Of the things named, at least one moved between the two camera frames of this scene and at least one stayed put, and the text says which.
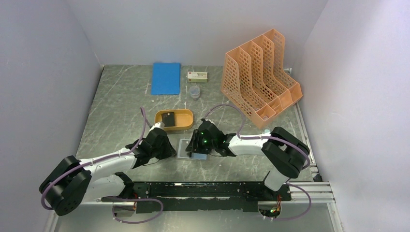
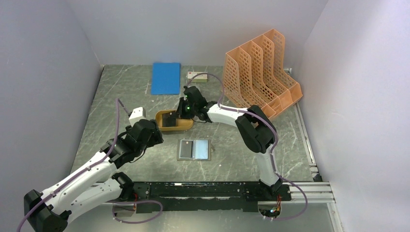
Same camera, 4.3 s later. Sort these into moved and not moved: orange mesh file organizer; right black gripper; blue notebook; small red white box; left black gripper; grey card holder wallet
Moved: left black gripper; right black gripper
Not moved: grey card holder wallet; blue notebook; small red white box; orange mesh file organizer
